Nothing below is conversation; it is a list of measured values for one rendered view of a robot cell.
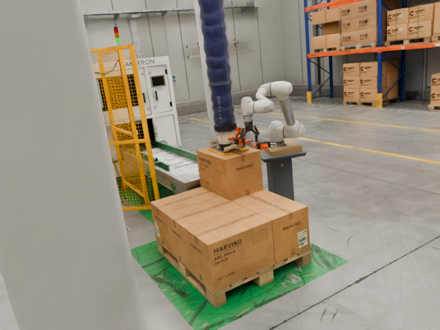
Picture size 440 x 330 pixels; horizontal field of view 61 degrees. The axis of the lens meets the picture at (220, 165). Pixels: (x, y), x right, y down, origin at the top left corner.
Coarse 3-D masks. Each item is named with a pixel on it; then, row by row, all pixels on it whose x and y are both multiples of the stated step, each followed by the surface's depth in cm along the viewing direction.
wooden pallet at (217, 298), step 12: (156, 240) 387; (168, 252) 381; (180, 264) 340; (276, 264) 316; (300, 264) 336; (192, 276) 333; (252, 276) 304; (264, 276) 311; (204, 288) 314; (228, 288) 294; (216, 300) 290
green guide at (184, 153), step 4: (156, 144) 620; (160, 144) 604; (164, 144) 589; (164, 148) 592; (168, 148) 578; (172, 148) 564; (176, 148) 553; (176, 152) 554; (180, 152) 541; (184, 152) 529; (188, 152) 521; (188, 156) 521; (192, 156) 508; (196, 156) 497; (196, 160) 500
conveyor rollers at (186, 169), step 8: (144, 152) 595; (152, 152) 591; (160, 152) 580; (168, 152) 576; (160, 160) 533; (168, 160) 529; (176, 160) 525; (184, 160) 521; (192, 160) 509; (176, 168) 487; (184, 168) 483; (192, 168) 479; (184, 176) 446; (192, 176) 441
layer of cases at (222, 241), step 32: (192, 192) 388; (256, 192) 368; (160, 224) 363; (192, 224) 314; (224, 224) 307; (256, 224) 300; (288, 224) 314; (192, 256) 308; (224, 256) 286; (256, 256) 303; (288, 256) 321
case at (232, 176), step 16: (208, 160) 376; (224, 160) 347; (240, 160) 354; (256, 160) 363; (208, 176) 384; (224, 176) 355; (240, 176) 357; (256, 176) 367; (224, 192) 363; (240, 192) 361
